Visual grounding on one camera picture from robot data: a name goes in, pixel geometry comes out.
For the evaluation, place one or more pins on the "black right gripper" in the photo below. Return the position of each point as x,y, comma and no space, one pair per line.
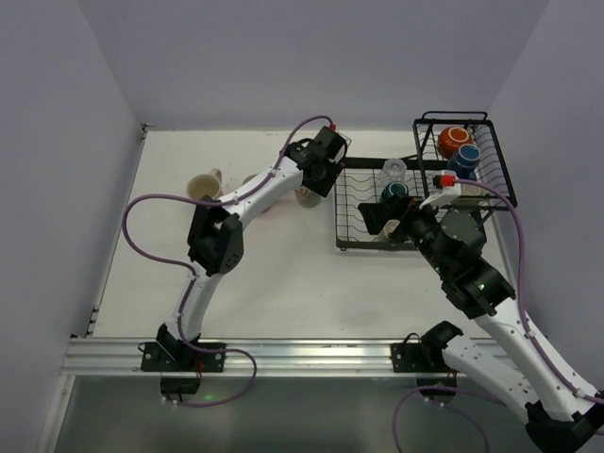
398,215

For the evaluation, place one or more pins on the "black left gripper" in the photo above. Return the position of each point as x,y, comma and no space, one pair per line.
324,184

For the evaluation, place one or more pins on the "teal ceramic cup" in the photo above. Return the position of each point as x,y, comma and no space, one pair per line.
392,190

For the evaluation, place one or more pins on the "tall floral cream mug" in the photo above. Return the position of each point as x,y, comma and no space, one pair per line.
306,198

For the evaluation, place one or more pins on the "orange ceramic mug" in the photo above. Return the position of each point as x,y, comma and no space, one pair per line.
253,178

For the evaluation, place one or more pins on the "beige ceramic mug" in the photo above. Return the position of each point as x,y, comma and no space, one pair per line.
209,184

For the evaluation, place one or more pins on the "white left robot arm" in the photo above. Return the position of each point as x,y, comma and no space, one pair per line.
215,237

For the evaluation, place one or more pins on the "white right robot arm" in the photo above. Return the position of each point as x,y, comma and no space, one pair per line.
555,404

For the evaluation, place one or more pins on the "small beige patterned cup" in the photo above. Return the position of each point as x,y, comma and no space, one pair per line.
387,231

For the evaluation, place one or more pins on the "clear glass cup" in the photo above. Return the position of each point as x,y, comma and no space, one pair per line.
392,171

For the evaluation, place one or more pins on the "cream round mug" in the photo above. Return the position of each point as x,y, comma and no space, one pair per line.
472,193

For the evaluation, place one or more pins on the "blue round mug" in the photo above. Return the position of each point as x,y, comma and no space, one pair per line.
465,161

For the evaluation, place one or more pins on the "orange round mug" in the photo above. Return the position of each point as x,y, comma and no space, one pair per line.
451,139

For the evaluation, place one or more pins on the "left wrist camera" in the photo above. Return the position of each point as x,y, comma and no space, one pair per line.
338,145

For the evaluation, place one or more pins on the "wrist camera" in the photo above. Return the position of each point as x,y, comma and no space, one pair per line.
447,190
338,145

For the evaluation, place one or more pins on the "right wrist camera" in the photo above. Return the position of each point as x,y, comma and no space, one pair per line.
447,190

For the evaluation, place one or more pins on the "black wire dish rack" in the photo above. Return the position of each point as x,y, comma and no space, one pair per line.
358,182

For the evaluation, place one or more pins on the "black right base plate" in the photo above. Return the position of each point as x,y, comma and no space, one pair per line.
411,355

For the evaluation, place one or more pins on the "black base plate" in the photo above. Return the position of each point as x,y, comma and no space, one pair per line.
155,359
411,355

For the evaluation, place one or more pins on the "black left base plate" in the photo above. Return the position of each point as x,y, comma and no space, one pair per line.
155,359

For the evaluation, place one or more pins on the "aluminium mounting rail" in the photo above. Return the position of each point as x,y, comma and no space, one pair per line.
108,357

